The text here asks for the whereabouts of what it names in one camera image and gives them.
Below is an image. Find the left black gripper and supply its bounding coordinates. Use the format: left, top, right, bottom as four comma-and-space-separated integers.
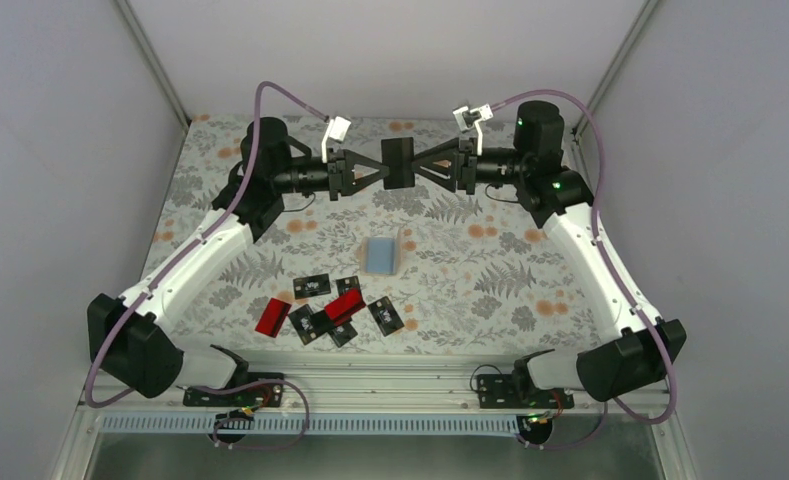
272, 147, 389, 202

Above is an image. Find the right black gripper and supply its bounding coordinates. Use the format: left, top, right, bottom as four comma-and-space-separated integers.
410, 138, 528, 195

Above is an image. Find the plain black card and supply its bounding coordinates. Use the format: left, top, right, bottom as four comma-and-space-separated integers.
381, 137, 415, 190

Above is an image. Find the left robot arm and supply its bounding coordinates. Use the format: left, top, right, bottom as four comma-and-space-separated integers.
84, 117, 390, 408

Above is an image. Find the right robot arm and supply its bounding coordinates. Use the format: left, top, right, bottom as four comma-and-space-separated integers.
404, 101, 686, 407

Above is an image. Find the black card small top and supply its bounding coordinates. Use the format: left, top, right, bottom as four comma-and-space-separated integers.
335, 276, 361, 296

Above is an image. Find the black VIP card top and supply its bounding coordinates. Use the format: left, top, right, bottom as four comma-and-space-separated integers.
292, 274, 331, 299

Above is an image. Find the red card centre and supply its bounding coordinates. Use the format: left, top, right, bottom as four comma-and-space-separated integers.
323, 288, 366, 326

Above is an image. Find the red card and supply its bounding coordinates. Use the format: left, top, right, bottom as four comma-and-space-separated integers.
254, 298, 292, 338
323, 288, 366, 326

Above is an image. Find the black card right of pile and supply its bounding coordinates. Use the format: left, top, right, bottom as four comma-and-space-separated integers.
367, 296, 405, 336

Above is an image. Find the black VIP card lower-left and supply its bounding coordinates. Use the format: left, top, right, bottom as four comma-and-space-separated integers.
288, 305, 324, 345

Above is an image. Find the black card bottom centre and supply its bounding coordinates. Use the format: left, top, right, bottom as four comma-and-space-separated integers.
328, 322, 358, 348

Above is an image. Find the red card left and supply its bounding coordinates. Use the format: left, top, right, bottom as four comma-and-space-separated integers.
254, 298, 292, 338

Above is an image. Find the floral table mat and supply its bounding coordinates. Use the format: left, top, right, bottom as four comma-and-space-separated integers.
144, 115, 601, 355

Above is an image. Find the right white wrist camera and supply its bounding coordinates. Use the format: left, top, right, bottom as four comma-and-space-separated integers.
452, 104, 494, 156

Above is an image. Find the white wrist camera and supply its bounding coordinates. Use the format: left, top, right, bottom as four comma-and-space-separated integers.
320, 116, 352, 164
452, 104, 494, 156

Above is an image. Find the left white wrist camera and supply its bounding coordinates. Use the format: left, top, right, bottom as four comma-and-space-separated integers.
320, 116, 352, 164

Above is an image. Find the aluminium rail frame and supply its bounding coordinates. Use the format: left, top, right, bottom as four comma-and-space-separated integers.
106, 350, 668, 416

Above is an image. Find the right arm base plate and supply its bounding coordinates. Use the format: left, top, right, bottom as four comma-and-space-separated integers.
475, 373, 575, 410

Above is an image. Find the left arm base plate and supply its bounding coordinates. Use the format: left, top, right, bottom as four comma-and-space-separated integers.
182, 374, 285, 409

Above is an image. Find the grey cable duct strip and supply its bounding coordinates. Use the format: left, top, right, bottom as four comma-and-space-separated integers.
100, 412, 518, 437

